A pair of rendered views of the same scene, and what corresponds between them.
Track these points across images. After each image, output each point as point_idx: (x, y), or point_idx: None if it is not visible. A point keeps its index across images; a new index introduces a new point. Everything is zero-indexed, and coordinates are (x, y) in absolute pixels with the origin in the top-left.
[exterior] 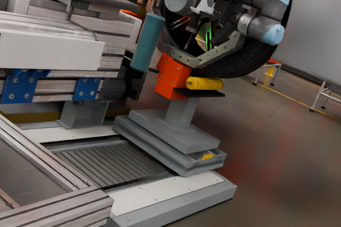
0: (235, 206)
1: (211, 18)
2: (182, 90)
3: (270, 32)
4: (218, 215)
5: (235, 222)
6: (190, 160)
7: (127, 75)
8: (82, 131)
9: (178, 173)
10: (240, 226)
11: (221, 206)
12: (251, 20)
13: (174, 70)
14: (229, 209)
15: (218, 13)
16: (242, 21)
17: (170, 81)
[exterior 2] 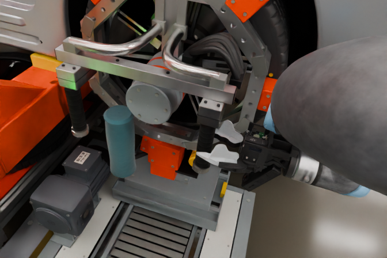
0: (260, 212)
1: (243, 171)
2: (186, 169)
3: (360, 192)
4: (257, 243)
5: (273, 239)
6: (213, 211)
7: (102, 150)
8: (87, 231)
9: (208, 229)
10: (279, 243)
11: (251, 223)
12: (318, 172)
13: (169, 155)
14: (258, 222)
15: (251, 160)
16: (302, 175)
17: (167, 165)
